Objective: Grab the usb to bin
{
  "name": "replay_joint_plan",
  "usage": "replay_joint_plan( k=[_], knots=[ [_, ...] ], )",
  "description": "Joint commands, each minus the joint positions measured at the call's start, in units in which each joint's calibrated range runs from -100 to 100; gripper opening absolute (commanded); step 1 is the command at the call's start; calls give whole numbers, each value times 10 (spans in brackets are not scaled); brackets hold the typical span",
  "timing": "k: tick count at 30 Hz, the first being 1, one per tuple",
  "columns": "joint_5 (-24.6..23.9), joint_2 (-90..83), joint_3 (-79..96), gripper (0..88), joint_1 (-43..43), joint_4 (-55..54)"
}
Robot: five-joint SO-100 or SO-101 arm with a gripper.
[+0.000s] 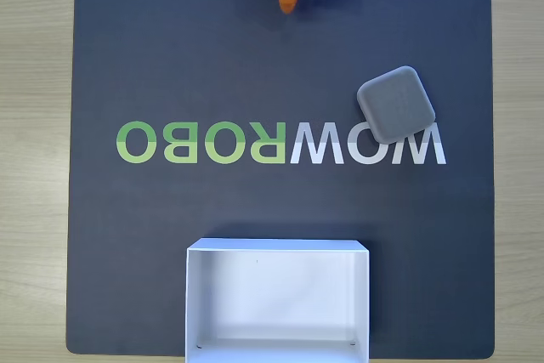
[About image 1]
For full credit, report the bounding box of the dark mat with WOWROBO print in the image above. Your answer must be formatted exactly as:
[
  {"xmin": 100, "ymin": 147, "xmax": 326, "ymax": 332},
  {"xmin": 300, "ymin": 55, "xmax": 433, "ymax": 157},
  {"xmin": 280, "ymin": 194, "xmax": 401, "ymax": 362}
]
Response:
[{"xmin": 65, "ymin": 0, "xmax": 496, "ymax": 358}]

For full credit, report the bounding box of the white open cardboard box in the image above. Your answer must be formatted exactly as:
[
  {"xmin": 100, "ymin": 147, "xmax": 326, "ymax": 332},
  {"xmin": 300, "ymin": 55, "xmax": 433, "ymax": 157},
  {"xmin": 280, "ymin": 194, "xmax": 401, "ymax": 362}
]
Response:
[{"xmin": 184, "ymin": 237, "xmax": 371, "ymax": 363}]

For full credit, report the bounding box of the grey square rounded case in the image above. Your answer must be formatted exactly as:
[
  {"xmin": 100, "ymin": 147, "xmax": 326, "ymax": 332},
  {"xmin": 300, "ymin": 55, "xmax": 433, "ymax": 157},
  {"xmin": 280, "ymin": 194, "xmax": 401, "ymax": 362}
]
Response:
[{"xmin": 355, "ymin": 65, "xmax": 438, "ymax": 145}]

